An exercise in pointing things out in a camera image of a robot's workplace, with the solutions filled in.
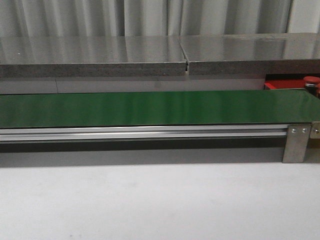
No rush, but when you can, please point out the green conveyor belt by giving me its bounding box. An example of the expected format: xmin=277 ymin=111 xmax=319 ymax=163
xmin=0 ymin=89 xmax=320 ymax=129

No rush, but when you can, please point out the red mushroom push button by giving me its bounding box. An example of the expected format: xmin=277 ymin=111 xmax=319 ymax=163
xmin=303 ymin=76 xmax=320 ymax=96

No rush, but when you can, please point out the aluminium conveyor side rail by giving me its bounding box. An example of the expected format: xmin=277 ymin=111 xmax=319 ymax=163
xmin=0 ymin=124 xmax=288 ymax=143

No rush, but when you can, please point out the left steel table top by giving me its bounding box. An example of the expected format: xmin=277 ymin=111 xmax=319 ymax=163
xmin=0 ymin=36 xmax=186 ymax=78

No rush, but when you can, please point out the steel table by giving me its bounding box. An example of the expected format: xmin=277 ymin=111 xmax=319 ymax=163
xmin=0 ymin=36 xmax=186 ymax=78
xmin=179 ymin=33 xmax=320 ymax=76

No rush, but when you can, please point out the steel end bracket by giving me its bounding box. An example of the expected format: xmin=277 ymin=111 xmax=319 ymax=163
xmin=309 ymin=121 xmax=320 ymax=139

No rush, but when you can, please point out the grey pleated curtain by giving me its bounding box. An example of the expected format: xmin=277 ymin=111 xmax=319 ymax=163
xmin=0 ymin=0 xmax=320 ymax=37

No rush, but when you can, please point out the right steel table top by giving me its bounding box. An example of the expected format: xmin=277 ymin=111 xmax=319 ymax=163
xmin=179 ymin=33 xmax=320 ymax=76

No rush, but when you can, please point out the red plastic tray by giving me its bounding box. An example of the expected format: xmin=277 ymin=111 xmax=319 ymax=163
xmin=264 ymin=73 xmax=320 ymax=93

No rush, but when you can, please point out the steel conveyor support bracket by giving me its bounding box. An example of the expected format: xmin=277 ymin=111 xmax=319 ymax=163
xmin=282 ymin=124 xmax=311 ymax=164

